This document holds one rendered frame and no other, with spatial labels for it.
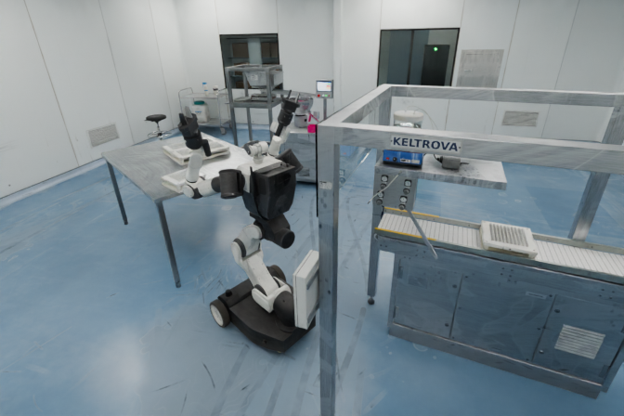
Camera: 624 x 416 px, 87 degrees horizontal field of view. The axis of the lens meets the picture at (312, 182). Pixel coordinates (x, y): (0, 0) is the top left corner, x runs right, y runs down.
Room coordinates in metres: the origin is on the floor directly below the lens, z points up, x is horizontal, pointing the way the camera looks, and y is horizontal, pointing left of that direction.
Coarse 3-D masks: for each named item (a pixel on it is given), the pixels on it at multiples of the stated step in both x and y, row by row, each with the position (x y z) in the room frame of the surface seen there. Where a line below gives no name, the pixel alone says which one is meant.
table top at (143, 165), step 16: (144, 144) 3.46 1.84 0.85; (160, 144) 3.45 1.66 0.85; (112, 160) 2.96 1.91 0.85; (128, 160) 2.95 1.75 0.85; (144, 160) 2.95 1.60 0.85; (160, 160) 2.94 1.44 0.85; (208, 160) 2.91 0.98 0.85; (224, 160) 2.90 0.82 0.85; (240, 160) 2.90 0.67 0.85; (128, 176) 2.53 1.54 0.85; (144, 176) 2.53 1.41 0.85; (160, 176) 2.52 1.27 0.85; (208, 176) 2.50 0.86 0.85; (144, 192) 2.25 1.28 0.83; (160, 192) 2.21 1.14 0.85; (176, 192) 2.22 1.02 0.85
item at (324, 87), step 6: (318, 84) 4.47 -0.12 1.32; (324, 84) 4.45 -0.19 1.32; (330, 84) 4.43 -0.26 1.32; (318, 90) 4.47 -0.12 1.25; (324, 90) 4.45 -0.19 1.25; (330, 90) 4.43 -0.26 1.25; (318, 96) 4.46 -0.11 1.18; (324, 96) 4.46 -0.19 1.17; (330, 96) 4.44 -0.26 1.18; (324, 102) 4.50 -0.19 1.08; (324, 108) 4.50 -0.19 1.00; (324, 114) 4.50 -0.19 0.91
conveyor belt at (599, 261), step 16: (384, 224) 1.74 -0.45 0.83; (400, 224) 1.74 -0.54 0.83; (432, 224) 1.73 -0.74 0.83; (448, 240) 1.55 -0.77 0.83; (464, 240) 1.54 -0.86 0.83; (544, 256) 1.39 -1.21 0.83; (560, 256) 1.39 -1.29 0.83; (576, 256) 1.38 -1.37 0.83; (592, 256) 1.38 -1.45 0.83; (608, 256) 1.38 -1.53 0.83; (608, 272) 1.26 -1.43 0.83
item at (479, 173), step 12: (432, 156) 1.74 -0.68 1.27; (384, 168) 1.59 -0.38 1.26; (396, 168) 1.57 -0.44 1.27; (408, 168) 1.56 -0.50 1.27; (420, 168) 1.56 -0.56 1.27; (432, 168) 1.56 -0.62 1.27; (444, 168) 1.56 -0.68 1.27; (468, 168) 1.55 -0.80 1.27; (480, 168) 1.55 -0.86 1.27; (492, 168) 1.54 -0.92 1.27; (444, 180) 1.47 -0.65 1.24; (456, 180) 1.45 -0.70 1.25; (468, 180) 1.43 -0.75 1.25; (480, 180) 1.41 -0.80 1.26; (492, 180) 1.39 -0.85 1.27; (504, 180) 1.39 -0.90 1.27
